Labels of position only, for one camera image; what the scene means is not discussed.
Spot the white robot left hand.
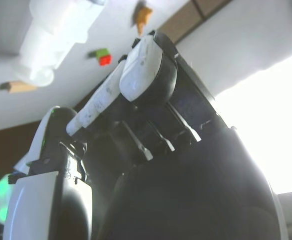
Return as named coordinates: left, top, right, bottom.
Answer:
left=2, top=29, right=290, bottom=240

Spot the clear plastic bottle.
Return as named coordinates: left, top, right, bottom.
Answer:
left=18, top=0, right=107, bottom=88

